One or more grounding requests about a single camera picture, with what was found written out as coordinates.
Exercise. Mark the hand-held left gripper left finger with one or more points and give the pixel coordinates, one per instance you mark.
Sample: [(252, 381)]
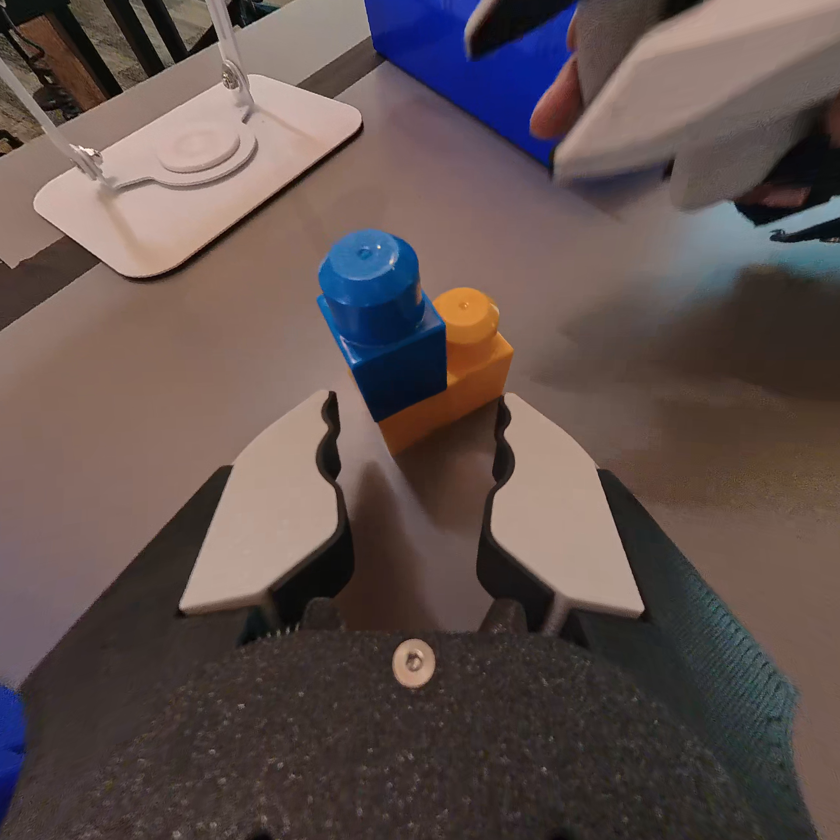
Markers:
[(262, 525)]

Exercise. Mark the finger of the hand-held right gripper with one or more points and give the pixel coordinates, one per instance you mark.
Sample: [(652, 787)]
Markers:
[(728, 177), (709, 85)]

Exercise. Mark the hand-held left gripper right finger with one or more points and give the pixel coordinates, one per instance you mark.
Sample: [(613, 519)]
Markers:
[(564, 525)]

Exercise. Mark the yellow two-stud block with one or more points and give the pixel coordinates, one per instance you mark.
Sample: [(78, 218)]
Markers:
[(472, 374)]

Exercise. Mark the blue single-stud block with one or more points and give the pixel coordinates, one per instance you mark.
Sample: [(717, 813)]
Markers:
[(394, 374)]

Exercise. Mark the blue plastic bin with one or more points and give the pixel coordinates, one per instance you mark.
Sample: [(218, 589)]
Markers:
[(420, 65)]

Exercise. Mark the person's right hand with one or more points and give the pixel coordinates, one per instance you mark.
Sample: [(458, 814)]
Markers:
[(558, 111)]

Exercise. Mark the white document stand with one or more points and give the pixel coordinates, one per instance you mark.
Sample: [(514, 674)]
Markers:
[(197, 203)]

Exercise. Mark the brown box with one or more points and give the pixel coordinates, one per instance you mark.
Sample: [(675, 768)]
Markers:
[(65, 65)]

